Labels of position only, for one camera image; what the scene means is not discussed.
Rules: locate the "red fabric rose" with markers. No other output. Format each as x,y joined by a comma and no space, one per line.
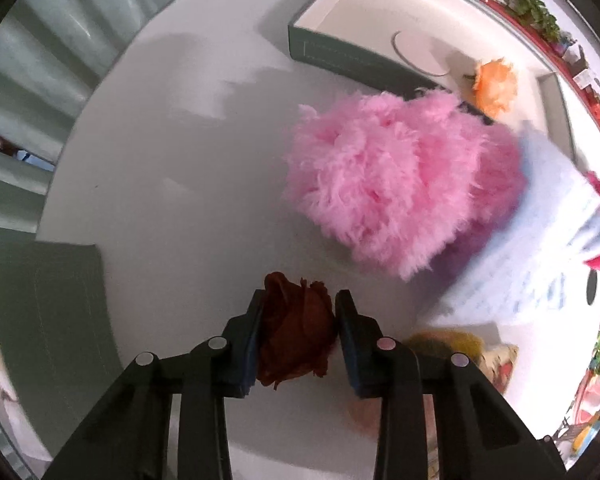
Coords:
295,330

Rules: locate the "pink fluffy plush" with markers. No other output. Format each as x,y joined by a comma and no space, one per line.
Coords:
390,175

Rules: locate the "white blue striped cloth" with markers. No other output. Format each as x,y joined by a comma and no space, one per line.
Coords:
540,240

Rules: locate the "green box with white inside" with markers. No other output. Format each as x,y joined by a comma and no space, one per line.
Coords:
45,310

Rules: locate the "cream soft object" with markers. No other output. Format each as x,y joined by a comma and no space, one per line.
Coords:
500,360

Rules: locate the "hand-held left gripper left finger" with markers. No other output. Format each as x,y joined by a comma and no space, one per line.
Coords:
250,355

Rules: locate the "pale green curtain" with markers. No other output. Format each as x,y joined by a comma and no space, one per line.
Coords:
30,60

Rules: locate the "white round pad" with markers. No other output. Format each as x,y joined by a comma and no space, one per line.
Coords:
420,52

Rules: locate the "yellow fluffy plush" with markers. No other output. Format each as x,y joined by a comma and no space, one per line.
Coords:
445,342

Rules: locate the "orange fabric flower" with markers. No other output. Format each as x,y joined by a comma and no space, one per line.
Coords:
495,82

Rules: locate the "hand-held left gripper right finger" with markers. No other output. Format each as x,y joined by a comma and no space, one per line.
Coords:
347,355

